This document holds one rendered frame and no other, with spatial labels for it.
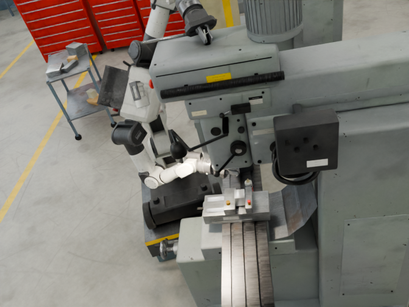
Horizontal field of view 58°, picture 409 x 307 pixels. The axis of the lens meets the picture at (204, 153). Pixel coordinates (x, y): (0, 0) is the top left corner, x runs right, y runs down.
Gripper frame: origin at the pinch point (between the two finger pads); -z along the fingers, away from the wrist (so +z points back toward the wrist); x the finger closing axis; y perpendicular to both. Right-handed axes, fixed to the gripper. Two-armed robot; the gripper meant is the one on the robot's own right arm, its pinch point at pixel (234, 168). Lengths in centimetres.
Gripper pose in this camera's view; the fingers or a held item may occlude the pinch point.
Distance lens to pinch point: 180.3
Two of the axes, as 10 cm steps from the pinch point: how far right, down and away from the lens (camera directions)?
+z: -9.2, -0.9, 3.8
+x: 3.4, -6.7, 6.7
